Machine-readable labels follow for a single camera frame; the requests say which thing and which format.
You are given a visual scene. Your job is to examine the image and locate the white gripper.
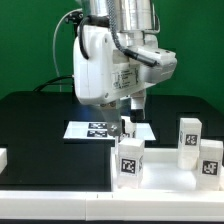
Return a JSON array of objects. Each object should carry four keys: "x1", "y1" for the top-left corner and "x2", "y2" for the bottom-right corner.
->
[{"x1": 73, "y1": 26, "x2": 149, "y2": 137}]

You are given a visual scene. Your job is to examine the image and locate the white square tabletop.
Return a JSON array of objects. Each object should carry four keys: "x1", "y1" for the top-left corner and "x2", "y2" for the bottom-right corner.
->
[{"x1": 109, "y1": 146, "x2": 224, "y2": 194}]

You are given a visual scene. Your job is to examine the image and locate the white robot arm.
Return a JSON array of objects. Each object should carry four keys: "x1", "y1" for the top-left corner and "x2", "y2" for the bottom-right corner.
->
[{"x1": 73, "y1": 0, "x2": 160, "y2": 136}]

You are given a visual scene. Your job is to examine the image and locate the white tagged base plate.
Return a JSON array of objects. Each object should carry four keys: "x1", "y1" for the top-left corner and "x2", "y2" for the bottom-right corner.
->
[{"x1": 63, "y1": 121, "x2": 155, "y2": 141}]

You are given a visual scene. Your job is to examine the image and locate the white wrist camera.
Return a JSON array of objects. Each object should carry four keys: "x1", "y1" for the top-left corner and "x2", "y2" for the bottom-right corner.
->
[{"x1": 138, "y1": 46, "x2": 177, "y2": 84}]

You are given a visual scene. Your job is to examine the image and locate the black cable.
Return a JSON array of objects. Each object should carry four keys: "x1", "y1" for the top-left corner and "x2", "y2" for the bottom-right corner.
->
[{"x1": 32, "y1": 75, "x2": 75, "y2": 93}]

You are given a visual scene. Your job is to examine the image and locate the grey braided cable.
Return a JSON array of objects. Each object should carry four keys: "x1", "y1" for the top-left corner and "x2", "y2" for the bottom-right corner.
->
[{"x1": 106, "y1": 0, "x2": 159, "y2": 68}]

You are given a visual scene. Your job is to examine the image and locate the white cable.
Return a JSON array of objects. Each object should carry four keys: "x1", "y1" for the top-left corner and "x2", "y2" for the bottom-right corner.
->
[{"x1": 52, "y1": 8, "x2": 84, "y2": 93}]

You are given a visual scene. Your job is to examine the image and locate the white left fence rail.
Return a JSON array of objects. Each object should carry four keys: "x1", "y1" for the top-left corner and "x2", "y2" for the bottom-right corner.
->
[{"x1": 0, "y1": 148, "x2": 7, "y2": 174}]

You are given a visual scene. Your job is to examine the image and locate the white fence rail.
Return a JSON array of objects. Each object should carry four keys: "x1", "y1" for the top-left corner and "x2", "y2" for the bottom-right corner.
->
[
  {"x1": 0, "y1": 148, "x2": 7, "y2": 174},
  {"x1": 0, "y1": 191, "x2": 224, "y2": 222}
]

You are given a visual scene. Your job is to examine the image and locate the white front fence rail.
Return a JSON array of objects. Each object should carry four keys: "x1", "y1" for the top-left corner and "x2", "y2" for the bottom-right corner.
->
[{"x1": 0, "y1": 191, "x2": 224, "y2": 222}]

